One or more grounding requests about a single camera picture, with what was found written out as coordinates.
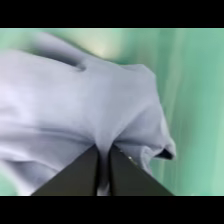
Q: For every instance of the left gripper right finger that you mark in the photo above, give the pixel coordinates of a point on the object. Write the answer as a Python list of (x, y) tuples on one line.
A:
[(133, 180)]

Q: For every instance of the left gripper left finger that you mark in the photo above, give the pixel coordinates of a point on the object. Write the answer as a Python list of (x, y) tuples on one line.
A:
[(76, 178)]

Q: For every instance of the lavender T-shirt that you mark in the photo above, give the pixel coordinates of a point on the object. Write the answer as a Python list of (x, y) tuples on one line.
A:
[(73, 110)]

